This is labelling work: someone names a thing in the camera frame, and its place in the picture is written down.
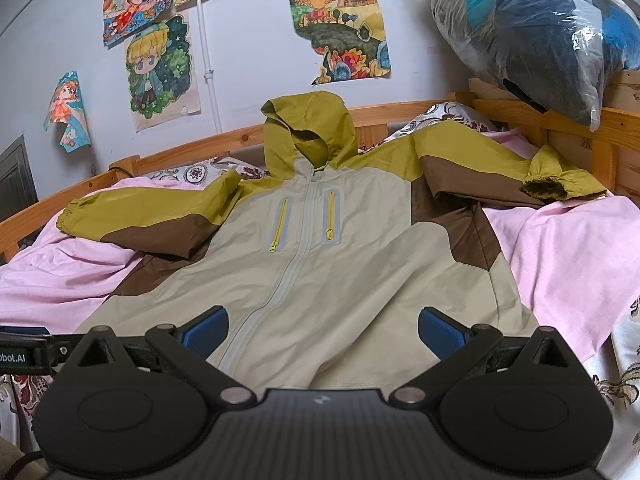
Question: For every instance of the beige olive brown hooded jacket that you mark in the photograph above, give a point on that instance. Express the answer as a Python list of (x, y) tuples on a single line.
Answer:
[(324, 265)]

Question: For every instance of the floral patterned quilt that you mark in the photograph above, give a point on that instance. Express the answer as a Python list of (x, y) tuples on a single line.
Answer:
[(113, 411)]

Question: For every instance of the white wall pipe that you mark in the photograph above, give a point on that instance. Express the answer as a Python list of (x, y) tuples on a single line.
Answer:
[(208, 67)]

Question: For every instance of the blond anime boy poster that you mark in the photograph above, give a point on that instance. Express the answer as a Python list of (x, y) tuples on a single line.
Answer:
[(161, 75)]

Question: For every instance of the plastic bag of clothes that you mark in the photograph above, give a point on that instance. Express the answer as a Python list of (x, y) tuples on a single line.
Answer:
[(551, 54)]

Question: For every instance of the dark wall panel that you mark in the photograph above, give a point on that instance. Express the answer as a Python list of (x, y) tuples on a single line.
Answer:
[(17, 187)]

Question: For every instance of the landscape drawing poster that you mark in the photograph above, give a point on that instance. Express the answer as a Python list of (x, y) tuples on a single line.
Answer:
[(349, 36)]

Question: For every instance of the wooden bed frame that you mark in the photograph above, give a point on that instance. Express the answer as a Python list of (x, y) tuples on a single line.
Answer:
[(618, 131)]

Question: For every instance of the red-haired anime girl poster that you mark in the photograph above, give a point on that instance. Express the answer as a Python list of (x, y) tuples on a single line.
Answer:
[(121, 18)]

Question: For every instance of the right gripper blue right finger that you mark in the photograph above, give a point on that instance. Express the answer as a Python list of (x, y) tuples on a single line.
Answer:
[(460, 349)]

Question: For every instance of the small curled anime poster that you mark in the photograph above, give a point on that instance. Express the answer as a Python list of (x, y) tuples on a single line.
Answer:
[(66, 108)]

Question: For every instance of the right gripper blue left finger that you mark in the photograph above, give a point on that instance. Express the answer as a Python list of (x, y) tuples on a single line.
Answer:
[(184, 350)]

